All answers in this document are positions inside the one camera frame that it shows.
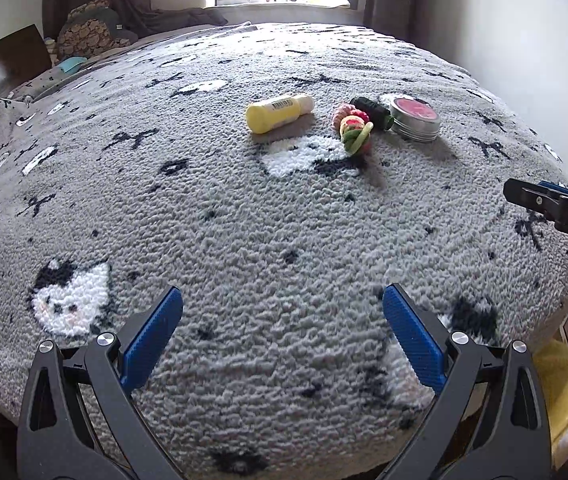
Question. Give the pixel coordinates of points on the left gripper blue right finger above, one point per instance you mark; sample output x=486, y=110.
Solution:
x=488, y=419

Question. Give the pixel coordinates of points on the teal small object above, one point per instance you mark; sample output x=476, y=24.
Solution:
x=71, y=65

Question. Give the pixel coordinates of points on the grey cat-pattern fleece blanket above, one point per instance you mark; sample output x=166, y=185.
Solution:
x=141, y=172

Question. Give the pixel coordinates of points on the round tin pink lid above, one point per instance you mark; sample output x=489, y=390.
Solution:
x=414, y=119

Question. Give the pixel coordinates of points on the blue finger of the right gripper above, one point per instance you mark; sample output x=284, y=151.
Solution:
x=555, y=187

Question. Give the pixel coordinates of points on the dark wooden headboard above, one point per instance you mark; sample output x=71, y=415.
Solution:
x=23, y=56

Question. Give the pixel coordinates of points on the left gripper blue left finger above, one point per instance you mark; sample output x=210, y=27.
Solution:
x=56, y=439

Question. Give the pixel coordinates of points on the brown patterned pillow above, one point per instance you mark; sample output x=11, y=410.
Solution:
x=92, y=29

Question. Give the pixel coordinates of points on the yellow fluffy rug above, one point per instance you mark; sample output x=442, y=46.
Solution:
x=551, y=362

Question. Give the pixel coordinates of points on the colourful hair scrunchies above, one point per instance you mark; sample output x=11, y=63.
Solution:
x=354, y=129

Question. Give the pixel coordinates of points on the yellow bottle white cap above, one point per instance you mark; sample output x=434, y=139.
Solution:
x=265, y=116

